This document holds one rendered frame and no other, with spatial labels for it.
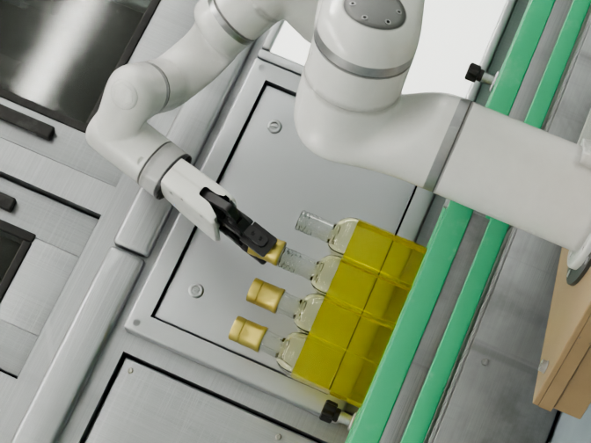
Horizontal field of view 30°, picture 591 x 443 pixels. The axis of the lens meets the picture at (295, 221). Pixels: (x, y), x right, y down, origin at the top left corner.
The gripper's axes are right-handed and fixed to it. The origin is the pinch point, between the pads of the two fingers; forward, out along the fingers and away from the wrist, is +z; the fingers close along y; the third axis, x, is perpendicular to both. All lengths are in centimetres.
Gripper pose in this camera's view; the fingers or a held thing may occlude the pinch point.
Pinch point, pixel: (259, 243)
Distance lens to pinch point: 149.2
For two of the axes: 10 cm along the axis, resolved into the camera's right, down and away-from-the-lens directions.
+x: 6.2, -7.5, 2.3
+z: 7.8, 6.0, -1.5
